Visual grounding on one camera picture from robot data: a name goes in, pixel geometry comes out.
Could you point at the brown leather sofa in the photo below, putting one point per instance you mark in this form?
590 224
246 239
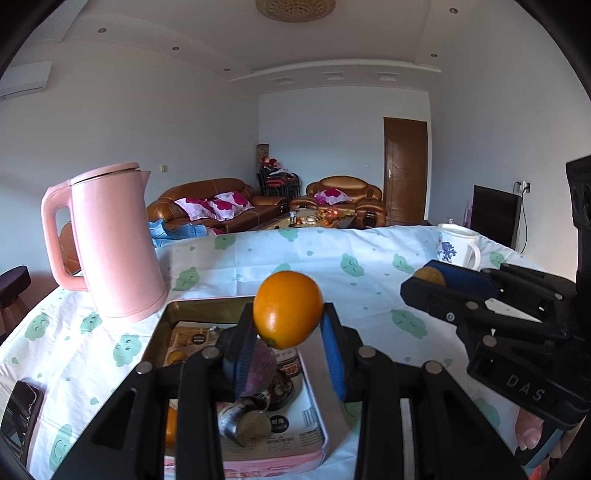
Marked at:
207 189

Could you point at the white mug with blue print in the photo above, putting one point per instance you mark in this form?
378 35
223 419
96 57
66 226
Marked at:
455 249

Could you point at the stacked dark chairs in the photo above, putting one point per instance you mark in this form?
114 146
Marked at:
277 177

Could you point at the brown longan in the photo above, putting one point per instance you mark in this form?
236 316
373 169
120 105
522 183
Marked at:
433 276

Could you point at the black smartphone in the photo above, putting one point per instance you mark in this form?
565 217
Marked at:
23 410

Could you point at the wooden coffee table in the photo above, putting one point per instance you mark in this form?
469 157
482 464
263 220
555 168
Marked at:
277 224

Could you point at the pink metal tin box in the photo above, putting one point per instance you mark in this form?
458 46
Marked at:
203 310

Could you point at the tall patterned vase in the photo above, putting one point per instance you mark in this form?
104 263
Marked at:
262 152

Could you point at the dark purple stool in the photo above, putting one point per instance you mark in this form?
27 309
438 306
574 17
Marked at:
14 284

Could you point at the large orange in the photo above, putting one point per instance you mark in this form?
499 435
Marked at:
171 424

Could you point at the black television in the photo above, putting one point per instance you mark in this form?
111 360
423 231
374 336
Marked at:
494 214

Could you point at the printed paper leaflet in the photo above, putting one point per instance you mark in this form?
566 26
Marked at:
300 408

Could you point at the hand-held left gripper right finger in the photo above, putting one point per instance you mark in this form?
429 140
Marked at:
333 360

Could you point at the wooden chair back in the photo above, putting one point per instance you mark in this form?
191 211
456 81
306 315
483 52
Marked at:
67 249

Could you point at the pink floral pillow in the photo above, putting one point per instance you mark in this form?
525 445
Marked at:
331 196
236 198
196 208
225 210

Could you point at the round ceiling lamp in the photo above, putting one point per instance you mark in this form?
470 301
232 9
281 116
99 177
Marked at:
295 7

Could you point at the dark sugarcane piece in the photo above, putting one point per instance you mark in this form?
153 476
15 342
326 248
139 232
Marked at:
244 422

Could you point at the pile of small snacks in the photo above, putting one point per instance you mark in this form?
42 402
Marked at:
323 214

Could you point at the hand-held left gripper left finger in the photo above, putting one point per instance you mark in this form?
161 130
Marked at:
240 364

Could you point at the brown leather armchair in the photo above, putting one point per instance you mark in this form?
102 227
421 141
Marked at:
344 184

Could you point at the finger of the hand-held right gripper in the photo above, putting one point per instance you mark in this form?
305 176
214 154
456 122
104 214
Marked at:
466 277
443 302

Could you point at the blue plaid cloth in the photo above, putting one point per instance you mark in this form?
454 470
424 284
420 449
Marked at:
175 230

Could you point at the pink electric kettle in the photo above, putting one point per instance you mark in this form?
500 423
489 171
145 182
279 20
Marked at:
111 240

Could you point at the small yellow-orange orange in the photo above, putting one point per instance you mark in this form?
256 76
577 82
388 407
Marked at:
287 309

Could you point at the white tablecloth with green clouds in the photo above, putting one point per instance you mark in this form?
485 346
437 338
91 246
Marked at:
360 286

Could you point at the wall power socket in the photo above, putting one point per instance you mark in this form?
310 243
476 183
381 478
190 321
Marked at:
522 186

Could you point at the brown wooden door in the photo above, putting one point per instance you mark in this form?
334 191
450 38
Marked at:
405 168

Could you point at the white air conditioner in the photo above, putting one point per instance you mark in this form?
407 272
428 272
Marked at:
23 81

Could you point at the person's right hand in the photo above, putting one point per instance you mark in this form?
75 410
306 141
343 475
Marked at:
528 431

